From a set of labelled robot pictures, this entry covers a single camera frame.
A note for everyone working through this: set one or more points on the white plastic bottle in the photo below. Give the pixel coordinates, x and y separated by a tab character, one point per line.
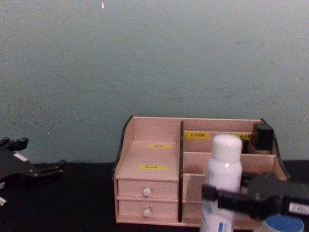
224	169

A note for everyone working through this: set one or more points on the black table cloth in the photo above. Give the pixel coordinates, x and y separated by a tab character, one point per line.
84	205

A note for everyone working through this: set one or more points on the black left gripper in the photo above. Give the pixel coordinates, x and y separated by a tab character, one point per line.
13	165

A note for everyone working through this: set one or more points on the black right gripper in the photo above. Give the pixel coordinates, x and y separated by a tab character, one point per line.
297	200

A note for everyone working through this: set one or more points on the bottle with black square cap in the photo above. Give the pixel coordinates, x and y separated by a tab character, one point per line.
263	136

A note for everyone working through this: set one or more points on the white jar with blue lid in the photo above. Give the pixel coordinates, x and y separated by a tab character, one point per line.
285	223

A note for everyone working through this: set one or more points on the pale wooden desk organizer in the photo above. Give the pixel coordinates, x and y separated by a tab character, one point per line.
149	154

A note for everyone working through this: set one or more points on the wooden drawer with white knob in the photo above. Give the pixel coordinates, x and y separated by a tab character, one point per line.
130	188
130	209

